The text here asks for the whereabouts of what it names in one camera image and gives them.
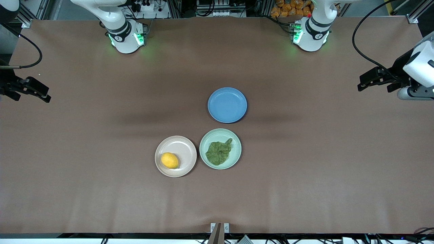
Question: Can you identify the white power strip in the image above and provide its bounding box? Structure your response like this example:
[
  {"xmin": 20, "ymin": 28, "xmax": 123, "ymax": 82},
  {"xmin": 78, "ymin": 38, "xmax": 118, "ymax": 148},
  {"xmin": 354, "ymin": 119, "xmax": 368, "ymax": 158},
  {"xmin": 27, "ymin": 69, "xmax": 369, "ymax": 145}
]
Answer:
[{"xmin": 130, "ymin": 1, "xmax": 164, "ymax": 13}]

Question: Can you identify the orange snack bag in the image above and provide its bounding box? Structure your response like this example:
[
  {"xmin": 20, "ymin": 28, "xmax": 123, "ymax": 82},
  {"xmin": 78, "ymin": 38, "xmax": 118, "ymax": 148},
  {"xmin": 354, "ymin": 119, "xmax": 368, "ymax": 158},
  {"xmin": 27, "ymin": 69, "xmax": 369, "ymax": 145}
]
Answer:
[{"xmin": 271, "ymin": 0, "xmax": 314, "ymax": 18}]

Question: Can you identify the yellow lemon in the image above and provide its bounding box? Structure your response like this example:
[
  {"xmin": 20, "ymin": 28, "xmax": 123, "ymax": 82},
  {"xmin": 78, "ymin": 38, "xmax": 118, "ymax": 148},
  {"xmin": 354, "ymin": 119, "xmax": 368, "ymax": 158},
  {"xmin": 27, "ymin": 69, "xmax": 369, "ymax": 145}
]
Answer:
[{"xmin": 160, "ymin": 152, "xmax": 179, "ymax": 169}]

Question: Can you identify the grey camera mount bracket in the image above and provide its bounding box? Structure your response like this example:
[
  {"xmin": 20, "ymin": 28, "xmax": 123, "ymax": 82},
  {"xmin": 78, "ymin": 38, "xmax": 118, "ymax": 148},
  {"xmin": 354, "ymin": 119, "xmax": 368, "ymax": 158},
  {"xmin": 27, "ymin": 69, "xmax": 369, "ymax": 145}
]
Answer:
[{"xmin": 208, "ymin": 222, "xmax": 231, "ymax": 244}]

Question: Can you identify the table cover sheet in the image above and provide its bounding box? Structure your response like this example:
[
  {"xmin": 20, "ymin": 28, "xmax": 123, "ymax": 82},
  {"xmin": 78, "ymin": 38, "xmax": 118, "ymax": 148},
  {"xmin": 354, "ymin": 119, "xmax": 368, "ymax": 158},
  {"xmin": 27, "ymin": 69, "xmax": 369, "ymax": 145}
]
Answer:
[{"xmin": 0, "ymin": 16, "xmax": 434, "ymax": 235}]

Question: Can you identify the green lettuce leaf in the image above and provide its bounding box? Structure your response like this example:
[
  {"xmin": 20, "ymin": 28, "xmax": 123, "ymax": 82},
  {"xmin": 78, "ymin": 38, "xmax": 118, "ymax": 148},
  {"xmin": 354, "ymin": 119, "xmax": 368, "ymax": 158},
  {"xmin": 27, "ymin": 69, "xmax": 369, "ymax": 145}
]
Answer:
[{"xmin": 205, "ymin": 138, "xmax": 234, "ymax": 166}]

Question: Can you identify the beige plate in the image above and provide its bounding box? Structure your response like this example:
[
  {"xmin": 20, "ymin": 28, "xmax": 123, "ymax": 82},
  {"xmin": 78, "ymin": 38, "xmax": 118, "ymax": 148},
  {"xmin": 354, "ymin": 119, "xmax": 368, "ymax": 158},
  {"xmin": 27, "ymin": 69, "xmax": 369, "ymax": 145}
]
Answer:
[{"xmin": 155, "ymin": 136, "xmax": 197, "ymax": 178}]

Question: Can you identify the blue plate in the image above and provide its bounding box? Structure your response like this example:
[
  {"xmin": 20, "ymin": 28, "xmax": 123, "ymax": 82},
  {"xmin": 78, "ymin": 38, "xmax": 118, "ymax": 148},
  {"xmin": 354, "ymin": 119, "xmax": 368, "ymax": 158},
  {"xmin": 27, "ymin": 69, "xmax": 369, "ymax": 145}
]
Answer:
[{"xmin": 208, "ymin": 87, "xmax": 248, "ymax": 124}]

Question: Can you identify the light green plate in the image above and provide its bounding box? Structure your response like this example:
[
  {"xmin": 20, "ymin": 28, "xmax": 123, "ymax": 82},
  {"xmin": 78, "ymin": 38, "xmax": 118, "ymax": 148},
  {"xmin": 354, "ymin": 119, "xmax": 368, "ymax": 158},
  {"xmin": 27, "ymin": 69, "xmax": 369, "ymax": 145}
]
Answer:
[{"xmin": 199, "ymin": 128, "xmax": 242, "ymax": 170}]

